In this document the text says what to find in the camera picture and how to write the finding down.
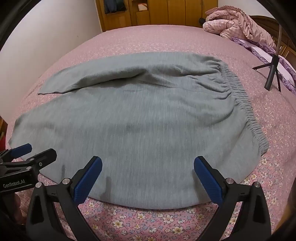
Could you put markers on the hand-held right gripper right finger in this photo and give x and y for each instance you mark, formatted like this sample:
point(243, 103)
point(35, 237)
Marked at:
point(208, 178)

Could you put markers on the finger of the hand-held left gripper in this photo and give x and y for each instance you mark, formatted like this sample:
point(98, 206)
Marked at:
point(45, 157)
point(22, 148)

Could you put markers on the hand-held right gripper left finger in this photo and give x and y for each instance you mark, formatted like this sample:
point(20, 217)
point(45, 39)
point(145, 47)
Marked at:
point(89, 177)

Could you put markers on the pink floral bed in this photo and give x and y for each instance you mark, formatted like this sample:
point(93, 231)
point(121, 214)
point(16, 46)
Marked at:
point(161, 222)

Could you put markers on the black tripod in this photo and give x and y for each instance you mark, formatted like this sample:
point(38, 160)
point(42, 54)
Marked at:
point(272, 69)

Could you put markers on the purple pillow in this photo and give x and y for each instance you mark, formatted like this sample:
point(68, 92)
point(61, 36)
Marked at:
point(272, 58)

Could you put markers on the small black object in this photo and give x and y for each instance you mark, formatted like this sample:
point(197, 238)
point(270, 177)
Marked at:
point(200, 21)

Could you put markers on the pink quilt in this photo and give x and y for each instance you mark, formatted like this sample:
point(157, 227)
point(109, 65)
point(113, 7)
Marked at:
point(238, 22)

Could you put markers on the wooden headboard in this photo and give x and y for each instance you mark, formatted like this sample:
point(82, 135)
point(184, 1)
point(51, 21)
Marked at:
point(277, 30)

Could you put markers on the dark hanging clothes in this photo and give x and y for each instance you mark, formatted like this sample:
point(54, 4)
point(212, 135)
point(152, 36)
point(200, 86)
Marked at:
point(114, 5)

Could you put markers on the wooden wardrobe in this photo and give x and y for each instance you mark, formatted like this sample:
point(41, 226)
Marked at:
point(161, 11)

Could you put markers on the wooden bed frame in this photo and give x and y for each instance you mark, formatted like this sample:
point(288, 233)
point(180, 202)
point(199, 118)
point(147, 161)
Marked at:
point(2, 134)

